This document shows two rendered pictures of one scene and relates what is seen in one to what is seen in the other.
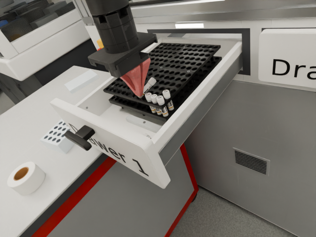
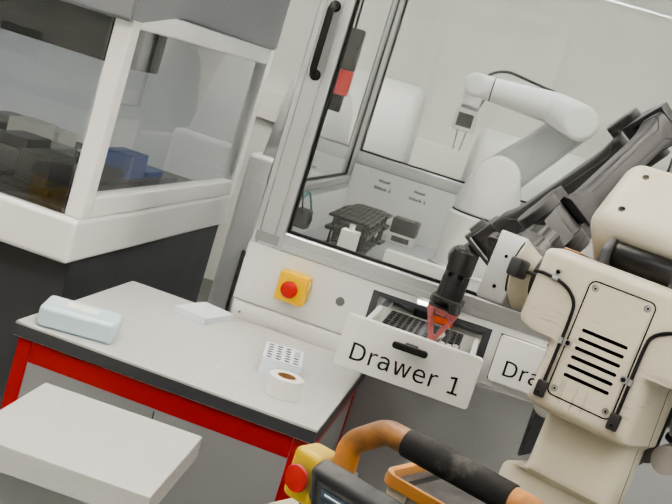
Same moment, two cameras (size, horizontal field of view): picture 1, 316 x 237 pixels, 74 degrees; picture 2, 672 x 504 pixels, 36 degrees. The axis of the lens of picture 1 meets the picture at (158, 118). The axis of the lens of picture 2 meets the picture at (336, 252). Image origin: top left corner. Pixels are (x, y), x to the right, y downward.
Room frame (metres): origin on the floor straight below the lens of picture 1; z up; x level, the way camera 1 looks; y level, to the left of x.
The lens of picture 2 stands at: (-1.03, 1.70, 1.38)
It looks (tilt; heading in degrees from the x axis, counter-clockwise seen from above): 9 degrees down; 316
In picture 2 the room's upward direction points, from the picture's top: 17 degrees clockwise
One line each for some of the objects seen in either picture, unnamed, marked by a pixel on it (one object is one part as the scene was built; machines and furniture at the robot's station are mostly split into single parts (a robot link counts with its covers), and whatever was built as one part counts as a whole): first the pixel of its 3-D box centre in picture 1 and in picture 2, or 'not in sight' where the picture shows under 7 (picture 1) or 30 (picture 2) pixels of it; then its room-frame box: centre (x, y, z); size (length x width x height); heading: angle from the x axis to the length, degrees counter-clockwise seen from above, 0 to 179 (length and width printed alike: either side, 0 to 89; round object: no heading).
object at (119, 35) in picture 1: (118, 34); (451, 289); (0.34, 0.01, 1.03); 0.10 x 0.07 x 0.07; 124
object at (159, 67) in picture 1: (164, 79); (418, 344); (0.43, -0.05, 0.87); 0.22 x 0.18 x 0.06; 127
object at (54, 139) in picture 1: (67, 130); (281, 362); (0.52, 0.26, 0.78); 0.12 x 0.08 x 0.04; 138
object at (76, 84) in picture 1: (81, 81); (204, 312); (0.84, 0.24, 0.77); 0.13 x 0.09 x 0.02; 112
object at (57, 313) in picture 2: not in sight; (80, 319); (0.69, 0.64, 0.78); 0.15 x 0.10 x 0.04; 51
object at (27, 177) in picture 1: (27, 177); (284, 385); (0.39, 0.35, 0.78); 0.07 x 0.07 x 0.04
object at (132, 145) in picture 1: (102, 137); (407, 360); (0.31, 0.11, 0.87); 0.29 x 0.02 x 0.11; 37
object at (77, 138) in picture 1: (82, 135); (410, 348); (0.30, 0.13, 0.91); 0.07 x 0.04 x 0.01; 37
